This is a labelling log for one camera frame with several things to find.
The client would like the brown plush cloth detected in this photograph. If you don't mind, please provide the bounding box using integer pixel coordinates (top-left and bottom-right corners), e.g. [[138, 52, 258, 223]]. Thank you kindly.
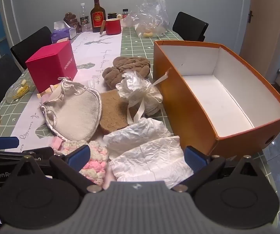
[[102, 56, 151, 88]]

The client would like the purple tissue box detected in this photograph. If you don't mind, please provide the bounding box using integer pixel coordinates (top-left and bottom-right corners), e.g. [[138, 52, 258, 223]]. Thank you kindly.
[[51, 21, 77, 44]]

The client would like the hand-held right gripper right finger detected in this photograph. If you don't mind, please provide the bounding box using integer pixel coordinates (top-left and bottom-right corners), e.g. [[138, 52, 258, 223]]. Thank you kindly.
[[173, 146, 270, 193]]

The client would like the glass dish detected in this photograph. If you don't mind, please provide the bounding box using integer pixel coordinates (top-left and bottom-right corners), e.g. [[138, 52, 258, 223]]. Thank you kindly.
[[5, 78, 34, 103]]

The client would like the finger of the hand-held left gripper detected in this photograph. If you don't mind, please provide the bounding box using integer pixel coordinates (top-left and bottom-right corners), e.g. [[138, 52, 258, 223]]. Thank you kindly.
[[0, 136, 20, 150], [0, 147, 55, 163]]

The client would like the brown bear-shaped sponge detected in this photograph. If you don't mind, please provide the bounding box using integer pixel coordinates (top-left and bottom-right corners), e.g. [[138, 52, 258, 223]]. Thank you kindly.
[[99, 89, 140, 135]]

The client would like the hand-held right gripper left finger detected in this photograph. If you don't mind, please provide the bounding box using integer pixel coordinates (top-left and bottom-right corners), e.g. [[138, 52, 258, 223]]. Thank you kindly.
[[4, 144, 102, 193]]

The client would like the black chair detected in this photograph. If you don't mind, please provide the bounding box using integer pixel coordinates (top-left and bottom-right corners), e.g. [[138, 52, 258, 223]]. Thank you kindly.
[[172, 11, 209, 42], [10, 26, 53, 70], [0, 54, 23, 127]]

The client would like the clear water bottle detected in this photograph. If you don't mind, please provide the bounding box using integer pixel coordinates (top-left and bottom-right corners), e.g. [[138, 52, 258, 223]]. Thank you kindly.
[[79, 3, 92, 32]]

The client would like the amber liquor bottle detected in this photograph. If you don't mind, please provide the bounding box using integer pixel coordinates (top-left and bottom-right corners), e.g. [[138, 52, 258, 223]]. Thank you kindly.
[[90, 0, 106, 33]]

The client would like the yellow orange snack packet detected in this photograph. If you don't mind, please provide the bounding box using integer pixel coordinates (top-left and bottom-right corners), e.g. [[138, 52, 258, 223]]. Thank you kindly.
[[36, 84, 62, 99]]

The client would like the clear plastic bag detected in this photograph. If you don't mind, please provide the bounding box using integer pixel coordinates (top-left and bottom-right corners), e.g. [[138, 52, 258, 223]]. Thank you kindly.
[[123, 0, 170, 38]]

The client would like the brown bear figurine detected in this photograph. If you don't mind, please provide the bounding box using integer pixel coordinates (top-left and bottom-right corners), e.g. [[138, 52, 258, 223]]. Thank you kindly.
[[63, 12, 82, 33]]

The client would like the beige satin-trimmed bath mitt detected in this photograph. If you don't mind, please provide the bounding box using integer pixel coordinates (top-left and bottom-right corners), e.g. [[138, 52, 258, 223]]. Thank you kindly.
[[40, 78, 102, 142]]

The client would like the pink white crocheted cloth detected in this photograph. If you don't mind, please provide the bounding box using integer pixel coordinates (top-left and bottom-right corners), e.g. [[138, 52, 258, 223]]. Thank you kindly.
[[57, 140, 109, 184]]

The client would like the tan wooden door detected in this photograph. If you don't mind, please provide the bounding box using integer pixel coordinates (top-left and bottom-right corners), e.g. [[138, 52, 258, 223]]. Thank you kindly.
[[239, 0, 280, 56]]

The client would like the red cube box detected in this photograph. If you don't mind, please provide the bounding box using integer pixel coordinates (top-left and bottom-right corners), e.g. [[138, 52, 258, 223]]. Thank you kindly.
[[25, 40, 78, 93]]

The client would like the white tissue paper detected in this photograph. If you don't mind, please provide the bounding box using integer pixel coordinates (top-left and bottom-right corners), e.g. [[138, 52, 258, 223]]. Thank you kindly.
[[109, 136, 195, 188], [103, 117, 172, 160]]

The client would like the red mug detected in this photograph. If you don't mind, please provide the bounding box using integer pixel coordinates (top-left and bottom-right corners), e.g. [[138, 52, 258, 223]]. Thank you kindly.
[[105, 18, 121, 35]]

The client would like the orange cardboard box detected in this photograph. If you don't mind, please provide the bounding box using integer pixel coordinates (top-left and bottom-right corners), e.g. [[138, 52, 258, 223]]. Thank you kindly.
[[153, 40, 280, 155]]

